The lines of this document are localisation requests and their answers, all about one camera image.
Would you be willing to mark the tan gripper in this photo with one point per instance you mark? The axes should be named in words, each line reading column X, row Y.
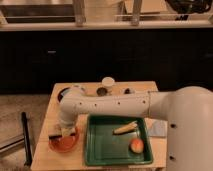
column 64, row 132

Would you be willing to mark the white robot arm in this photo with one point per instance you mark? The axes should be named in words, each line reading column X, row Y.
column 188, row 112

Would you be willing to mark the red bowl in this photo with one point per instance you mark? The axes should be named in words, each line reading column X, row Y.
column 61, row 144

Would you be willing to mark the black bowl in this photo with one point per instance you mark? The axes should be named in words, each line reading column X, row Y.
column 62, row 93

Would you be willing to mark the green plastic tray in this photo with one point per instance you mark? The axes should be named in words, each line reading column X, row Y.
column 104, row 148

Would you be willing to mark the black bar on floor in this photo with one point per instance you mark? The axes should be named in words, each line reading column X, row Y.
column 26, row 137

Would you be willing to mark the dark round lid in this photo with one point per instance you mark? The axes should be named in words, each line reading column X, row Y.
column 101, row 91

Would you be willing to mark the white paper cup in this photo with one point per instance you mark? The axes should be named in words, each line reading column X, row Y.
column 108, row 83

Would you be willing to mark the orange peach fruit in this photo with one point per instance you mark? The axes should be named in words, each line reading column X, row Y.
column 137, row 145

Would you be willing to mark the grey cloth piece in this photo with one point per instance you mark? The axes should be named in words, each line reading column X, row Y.
column 158, row 129

